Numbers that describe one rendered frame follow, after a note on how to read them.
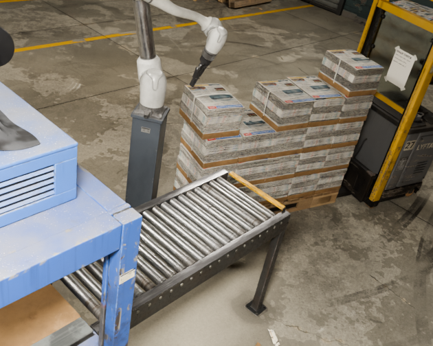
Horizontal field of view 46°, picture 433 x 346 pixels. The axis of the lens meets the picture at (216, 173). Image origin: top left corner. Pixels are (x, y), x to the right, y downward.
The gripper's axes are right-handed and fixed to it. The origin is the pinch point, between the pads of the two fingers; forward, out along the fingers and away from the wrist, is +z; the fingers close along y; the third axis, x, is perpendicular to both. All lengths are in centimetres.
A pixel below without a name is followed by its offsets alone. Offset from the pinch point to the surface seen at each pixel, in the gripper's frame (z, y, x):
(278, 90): -3, 60, -39
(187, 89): 15.1, 11.1, 5.1
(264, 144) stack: 26, 39, -57
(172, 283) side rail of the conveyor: 14, -123, -82
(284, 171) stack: 48, 61, -79
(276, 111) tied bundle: 4, 48, -49
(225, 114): 7.2, 5.7, -28.2
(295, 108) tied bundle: -4, 54, -58
